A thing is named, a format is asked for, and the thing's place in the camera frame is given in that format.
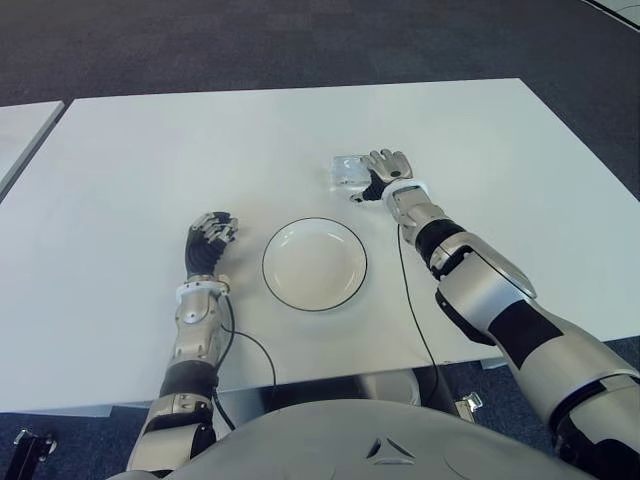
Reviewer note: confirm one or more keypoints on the black stand foot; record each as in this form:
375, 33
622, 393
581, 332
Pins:
30, 447

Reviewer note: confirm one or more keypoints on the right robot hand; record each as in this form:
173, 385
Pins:
392, 167

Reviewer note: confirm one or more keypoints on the black support stand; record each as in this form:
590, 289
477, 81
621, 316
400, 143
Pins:
440, 385

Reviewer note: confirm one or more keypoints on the white plate with black rim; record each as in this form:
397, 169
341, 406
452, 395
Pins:
315, 265

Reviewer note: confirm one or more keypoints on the grey robot torso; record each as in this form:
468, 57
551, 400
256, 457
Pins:
350, 450

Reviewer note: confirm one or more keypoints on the silver metal bracket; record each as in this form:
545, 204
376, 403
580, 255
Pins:
471, 402

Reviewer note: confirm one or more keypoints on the white table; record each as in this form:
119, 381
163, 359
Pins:
20, 130

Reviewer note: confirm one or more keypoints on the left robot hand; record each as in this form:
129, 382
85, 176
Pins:
202, 252

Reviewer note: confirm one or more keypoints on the white robot pelvis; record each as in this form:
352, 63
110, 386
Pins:
395, 385

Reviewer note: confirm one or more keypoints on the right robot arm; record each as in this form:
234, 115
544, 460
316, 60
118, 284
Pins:
480, 280

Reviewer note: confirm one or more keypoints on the clear plastic water bottle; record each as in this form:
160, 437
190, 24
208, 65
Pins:
347, 171

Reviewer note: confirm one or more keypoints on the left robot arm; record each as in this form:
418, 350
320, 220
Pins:
192, 320

